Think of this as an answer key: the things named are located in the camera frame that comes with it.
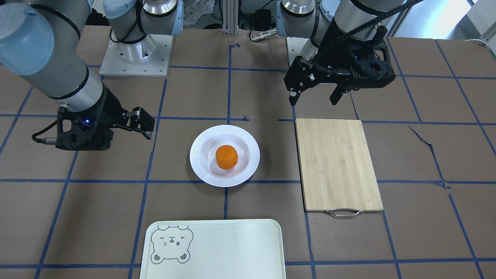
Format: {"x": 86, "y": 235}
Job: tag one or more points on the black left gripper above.
{"x": 329, "y": 54}

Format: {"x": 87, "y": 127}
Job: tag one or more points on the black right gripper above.
{"x": 107, "y": 109}

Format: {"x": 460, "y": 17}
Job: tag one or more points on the white ribbed plate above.
{"x": 203, "y": 161}

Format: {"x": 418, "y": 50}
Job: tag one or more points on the orange fruit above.
{"x": 226, "y": 157}

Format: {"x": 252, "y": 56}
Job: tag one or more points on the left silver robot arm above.
{"x": 355, "y": 19}

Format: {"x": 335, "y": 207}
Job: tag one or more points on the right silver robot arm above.
{"x": 39, "y": 40}

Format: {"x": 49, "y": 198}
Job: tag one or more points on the cream bear tray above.
{"x": 213, "y": 249}

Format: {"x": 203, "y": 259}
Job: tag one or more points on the bamboo cutting board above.
{"x": 336, "y": 169}

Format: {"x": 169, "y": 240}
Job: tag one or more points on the black power adapter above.
{"x": 262, "y": 20}

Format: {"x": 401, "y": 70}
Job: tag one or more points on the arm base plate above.
{"x": 296, "y": 50}
{"x": 148, "y": 58}

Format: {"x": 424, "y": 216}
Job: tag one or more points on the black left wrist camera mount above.
{"x": 369, "y": 62}

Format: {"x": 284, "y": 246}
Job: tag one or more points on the aluminium frame post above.
{"x": 230, "y": 16}

